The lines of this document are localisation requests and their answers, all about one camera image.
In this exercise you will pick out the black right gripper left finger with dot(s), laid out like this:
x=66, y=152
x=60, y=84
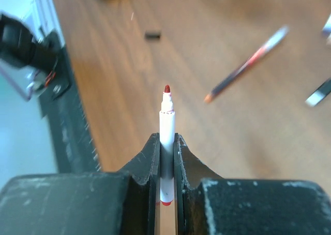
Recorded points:
x=121, y=202

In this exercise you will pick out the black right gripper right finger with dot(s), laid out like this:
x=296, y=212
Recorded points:
x=206, y=203

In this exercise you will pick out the red cap white marker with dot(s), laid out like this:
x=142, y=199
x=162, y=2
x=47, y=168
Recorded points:
x=167, y=135

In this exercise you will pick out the red ink gel pen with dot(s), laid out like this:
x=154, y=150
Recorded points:
x=274, y=40

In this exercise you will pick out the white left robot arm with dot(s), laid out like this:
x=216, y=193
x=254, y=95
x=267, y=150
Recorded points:
x=19, y=48

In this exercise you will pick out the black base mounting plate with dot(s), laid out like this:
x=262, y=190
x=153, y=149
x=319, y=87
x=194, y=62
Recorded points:
x=69, y=128

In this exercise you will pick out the black capped white marker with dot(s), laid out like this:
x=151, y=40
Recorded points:
x=319, y=94

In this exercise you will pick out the small black cap piece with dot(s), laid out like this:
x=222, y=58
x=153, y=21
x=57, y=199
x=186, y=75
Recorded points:
x=152, y=35

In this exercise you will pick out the blue capped white marker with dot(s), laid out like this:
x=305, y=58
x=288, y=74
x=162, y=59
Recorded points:
x=326, y=30

